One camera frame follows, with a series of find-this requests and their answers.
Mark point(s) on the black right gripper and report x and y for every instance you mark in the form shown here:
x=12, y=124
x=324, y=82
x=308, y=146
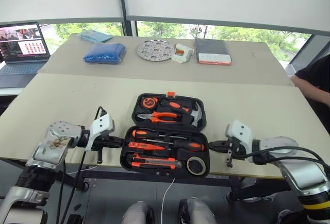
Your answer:
x=236, y=153

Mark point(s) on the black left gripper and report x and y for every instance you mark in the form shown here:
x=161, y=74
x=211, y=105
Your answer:
x=105, y=142

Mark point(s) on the dark electrical tape roll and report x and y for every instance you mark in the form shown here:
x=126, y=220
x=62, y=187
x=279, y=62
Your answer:
x=204, y=166

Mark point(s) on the orange black screwdriver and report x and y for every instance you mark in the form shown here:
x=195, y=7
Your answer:
x=144, y=133
x=193, y=146

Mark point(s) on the orange black utility knife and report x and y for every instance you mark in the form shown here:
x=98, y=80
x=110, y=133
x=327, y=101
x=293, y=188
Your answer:
x=154, y=161

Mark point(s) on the black tool case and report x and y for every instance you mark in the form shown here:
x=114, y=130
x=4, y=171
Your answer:
x=154, y=171

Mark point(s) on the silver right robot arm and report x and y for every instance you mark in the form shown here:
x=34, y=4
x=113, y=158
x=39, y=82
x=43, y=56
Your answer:
x=304, y=172

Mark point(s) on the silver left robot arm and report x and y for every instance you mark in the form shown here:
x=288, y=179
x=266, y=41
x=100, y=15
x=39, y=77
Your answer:
x=59, y=136

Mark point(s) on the orange black tape measure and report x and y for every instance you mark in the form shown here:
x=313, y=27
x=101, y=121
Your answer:
x=149, y=103

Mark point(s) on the grey sneaker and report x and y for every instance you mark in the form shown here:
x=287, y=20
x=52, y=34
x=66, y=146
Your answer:
x=284, y=216
x=259, y=197

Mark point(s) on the grey rounded shell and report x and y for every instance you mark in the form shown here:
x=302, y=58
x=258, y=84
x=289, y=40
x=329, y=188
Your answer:
x=138, y=213
x=197, y=211

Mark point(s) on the dark blue plastic bag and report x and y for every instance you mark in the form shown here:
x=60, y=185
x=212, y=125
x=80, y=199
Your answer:
x=104, y=53

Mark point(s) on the white glue gun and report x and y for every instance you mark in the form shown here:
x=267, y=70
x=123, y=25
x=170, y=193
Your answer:
x=183, y=55

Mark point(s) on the perforated round metal plate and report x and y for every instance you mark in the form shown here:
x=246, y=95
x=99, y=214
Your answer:
x=156, y=50

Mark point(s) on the light blue cloth packet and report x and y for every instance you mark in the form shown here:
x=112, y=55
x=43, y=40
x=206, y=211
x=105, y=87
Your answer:
x=96, y=36

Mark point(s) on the person in black shirt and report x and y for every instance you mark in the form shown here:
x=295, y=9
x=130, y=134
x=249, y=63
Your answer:
x=317, y=79

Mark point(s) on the open grey laptop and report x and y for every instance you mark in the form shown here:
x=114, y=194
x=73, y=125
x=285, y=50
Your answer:
x=23, y=43

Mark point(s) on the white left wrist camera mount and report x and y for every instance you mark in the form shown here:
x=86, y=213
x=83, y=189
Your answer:
x=101, y=126

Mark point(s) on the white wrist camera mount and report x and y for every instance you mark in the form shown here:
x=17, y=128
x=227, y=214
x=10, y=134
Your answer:
x=241, y=132
x=101, y=126

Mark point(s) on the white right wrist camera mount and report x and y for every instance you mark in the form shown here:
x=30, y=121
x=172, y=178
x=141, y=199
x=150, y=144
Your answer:
x=241, y=132

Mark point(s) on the black table frame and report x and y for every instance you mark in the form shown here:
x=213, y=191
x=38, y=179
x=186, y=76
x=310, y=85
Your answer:
x=129, y=176

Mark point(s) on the dark window post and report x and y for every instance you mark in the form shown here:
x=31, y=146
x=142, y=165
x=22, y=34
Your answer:
x=129, y=28

